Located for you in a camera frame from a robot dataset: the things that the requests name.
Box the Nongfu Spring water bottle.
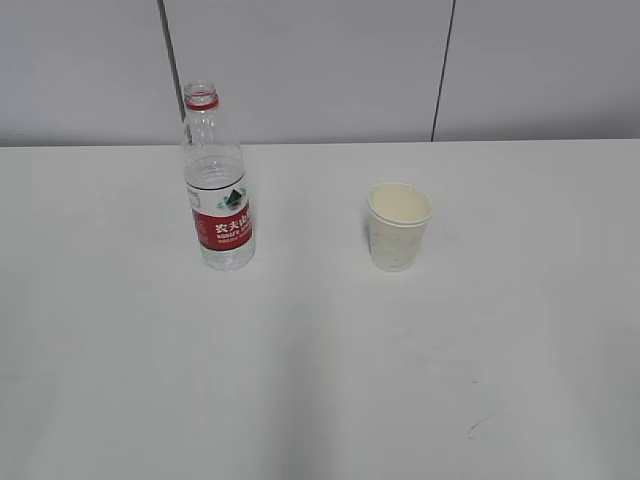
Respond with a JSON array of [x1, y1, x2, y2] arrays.
[[182, 81, 255, 271]]

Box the white paper cup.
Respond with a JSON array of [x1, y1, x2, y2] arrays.
[[366, 182, 432, 272]]

